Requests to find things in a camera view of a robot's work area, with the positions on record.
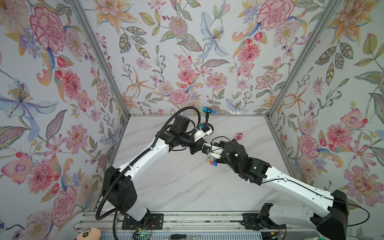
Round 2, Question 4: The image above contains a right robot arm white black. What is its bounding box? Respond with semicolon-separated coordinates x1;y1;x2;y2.
203;140;349;240

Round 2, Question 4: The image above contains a small red toy figure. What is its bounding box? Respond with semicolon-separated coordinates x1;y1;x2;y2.
236;133;243;141

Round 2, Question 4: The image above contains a toy microphone blue yellow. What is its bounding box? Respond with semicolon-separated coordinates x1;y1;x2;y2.
195;104;217;114

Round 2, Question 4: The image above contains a black microphone stand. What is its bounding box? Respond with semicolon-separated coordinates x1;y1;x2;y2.
201;112;214;136

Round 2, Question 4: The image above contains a cartoon face plush toy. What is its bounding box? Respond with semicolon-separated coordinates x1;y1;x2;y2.
74;228;101;240

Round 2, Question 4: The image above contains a black screwdriver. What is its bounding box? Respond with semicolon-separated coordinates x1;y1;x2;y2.
169;234;201;240

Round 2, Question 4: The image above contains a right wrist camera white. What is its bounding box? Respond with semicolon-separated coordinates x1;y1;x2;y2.
202;143;224;159

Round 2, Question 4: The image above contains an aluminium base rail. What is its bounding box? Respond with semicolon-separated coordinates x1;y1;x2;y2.
74;208;317;233

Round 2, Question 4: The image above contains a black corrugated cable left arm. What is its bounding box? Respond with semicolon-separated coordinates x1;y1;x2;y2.
95;106;202;240

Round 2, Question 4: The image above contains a metal keyring with red handle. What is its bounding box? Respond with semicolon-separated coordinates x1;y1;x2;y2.
207;155;216;166

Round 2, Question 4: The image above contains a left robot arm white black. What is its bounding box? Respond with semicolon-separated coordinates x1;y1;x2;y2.
96;114;213;225

